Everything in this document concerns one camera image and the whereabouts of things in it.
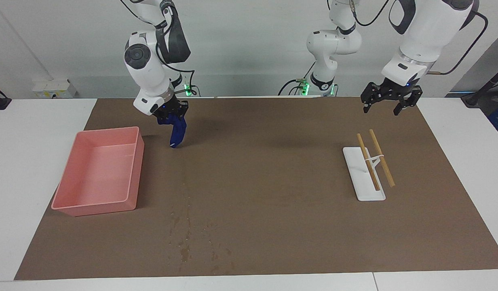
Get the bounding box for white wall socket box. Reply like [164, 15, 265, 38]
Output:
[32, 79, 77, 99]

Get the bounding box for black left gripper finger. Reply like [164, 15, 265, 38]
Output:
[392, 86, 423, 116]
[361, 82, 385, 114]

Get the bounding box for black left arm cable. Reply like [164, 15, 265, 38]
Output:
[427, 10, 489, 76]

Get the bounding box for white towel rack wooden rods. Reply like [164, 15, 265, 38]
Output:
[342, 129, 396, 202]

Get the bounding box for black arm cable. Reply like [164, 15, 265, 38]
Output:
[154, 16, 195, 96]
[427, 10, 489, 76]

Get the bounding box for brown table mat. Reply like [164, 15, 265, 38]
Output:
[14, 97, 498, 280]

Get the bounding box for pink plastic bin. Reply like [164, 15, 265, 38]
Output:
[51, 126, 145, 217]

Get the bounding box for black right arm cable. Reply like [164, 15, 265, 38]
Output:
[154, 16, 195, 96]

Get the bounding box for black base power cable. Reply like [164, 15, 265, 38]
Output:
[278, 61, 317, 97]

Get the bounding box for blue cloth towel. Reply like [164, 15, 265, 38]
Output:
[168, 114, 188, 149]

